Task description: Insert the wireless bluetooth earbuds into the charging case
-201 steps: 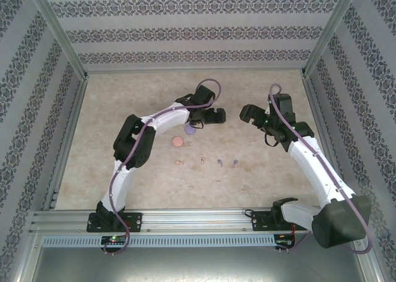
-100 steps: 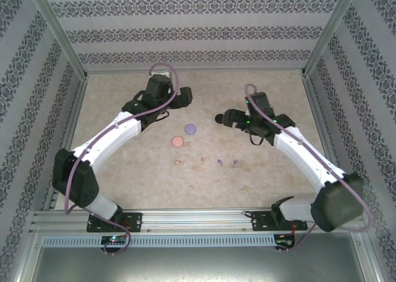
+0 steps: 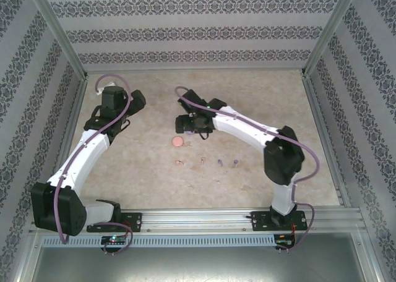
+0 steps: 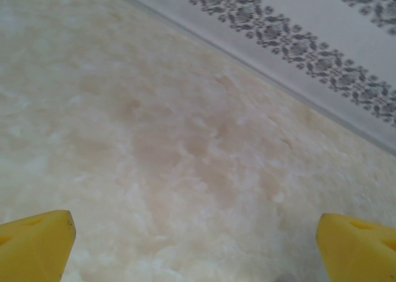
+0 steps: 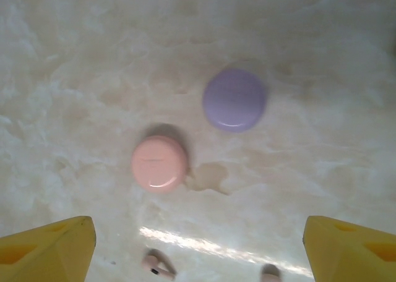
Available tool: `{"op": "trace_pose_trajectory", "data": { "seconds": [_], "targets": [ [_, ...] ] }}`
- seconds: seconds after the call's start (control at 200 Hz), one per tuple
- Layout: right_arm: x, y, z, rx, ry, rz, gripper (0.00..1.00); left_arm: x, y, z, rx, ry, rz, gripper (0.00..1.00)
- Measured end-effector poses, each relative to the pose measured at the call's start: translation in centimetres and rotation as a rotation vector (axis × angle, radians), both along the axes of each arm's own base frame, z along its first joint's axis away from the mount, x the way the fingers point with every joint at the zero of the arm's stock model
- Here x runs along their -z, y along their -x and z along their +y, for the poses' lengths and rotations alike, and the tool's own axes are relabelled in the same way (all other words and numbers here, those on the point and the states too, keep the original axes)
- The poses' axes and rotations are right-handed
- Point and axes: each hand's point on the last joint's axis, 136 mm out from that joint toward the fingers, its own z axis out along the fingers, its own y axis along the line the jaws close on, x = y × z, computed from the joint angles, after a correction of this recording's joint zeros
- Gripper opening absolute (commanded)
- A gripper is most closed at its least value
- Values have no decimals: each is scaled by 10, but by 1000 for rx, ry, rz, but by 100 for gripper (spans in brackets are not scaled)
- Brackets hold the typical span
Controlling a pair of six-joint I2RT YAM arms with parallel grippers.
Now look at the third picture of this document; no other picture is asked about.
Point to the pink earbud charging case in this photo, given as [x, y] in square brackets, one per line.
[177, 141]

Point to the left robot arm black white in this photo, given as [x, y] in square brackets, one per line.
[80, 158]

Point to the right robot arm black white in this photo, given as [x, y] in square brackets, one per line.
[247, 127]

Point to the left control circuit board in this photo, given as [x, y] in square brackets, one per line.
[113, 239]

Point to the control circuit board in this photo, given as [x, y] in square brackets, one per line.
[284, 241]
[113, 239]

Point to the right control circuit board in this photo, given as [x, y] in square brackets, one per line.
[284, 241]

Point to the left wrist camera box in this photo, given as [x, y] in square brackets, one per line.
[99, 92]

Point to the aluminium left side rail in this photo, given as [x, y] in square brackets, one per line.
[77, 105]

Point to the aluminium left frame post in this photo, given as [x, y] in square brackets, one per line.
[55, 28]

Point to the aluminium frame post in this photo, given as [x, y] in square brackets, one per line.
[55, 28]
[331, 31]

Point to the aluminium mounting rail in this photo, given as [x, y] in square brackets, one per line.
[198, 220]

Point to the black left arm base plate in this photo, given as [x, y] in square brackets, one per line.
[133, 221]

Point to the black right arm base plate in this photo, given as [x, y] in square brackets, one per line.
[260, 221]

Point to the aluminium right side rail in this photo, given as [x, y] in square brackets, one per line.
[314, 105]

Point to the aluminium right frame post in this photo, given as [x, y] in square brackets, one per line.
[331, 31]

